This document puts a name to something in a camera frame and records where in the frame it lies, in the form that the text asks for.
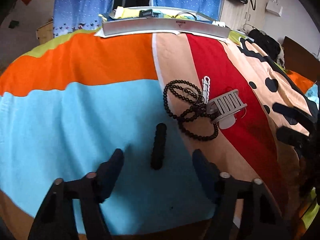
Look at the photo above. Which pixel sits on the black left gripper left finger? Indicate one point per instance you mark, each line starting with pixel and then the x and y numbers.
pixel 55 218

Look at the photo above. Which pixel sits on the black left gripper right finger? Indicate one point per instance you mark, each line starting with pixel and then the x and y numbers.
pixel 260 218

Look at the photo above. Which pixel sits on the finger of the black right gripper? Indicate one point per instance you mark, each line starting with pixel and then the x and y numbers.
pixel 307 121
pixel 293 138

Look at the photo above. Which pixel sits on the grey hair claw clip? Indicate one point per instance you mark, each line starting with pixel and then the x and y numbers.
pixel 225 105

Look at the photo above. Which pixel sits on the white dotted hair clip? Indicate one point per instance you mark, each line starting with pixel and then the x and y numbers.
pixel 206 88

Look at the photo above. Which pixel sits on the black comb hair clip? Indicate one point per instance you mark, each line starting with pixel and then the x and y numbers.
pixel 158 150

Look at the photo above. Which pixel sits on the brown wooden headboard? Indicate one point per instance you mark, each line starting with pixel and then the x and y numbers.
pixel 299 60

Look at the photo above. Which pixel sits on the black clothes pile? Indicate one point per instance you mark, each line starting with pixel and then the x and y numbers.
pixel 268 45

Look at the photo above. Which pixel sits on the colourful cartoon bed quilt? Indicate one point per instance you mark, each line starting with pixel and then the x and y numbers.
pixel 68 104

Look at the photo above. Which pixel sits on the white paper shopping bag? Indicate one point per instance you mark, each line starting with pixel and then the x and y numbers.
pixel 274 7

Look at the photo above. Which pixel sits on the white striped wardrobe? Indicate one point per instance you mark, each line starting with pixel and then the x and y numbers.
pixel 242 17

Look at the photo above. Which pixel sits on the wooden side cabinet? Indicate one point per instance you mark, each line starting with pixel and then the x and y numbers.
pixel 45 33

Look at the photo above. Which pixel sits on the white shallow tray box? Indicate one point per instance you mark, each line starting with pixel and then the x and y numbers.
pixel 126 21

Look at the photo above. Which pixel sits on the blue dotted left curtain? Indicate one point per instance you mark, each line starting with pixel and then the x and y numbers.
pixel 71 15

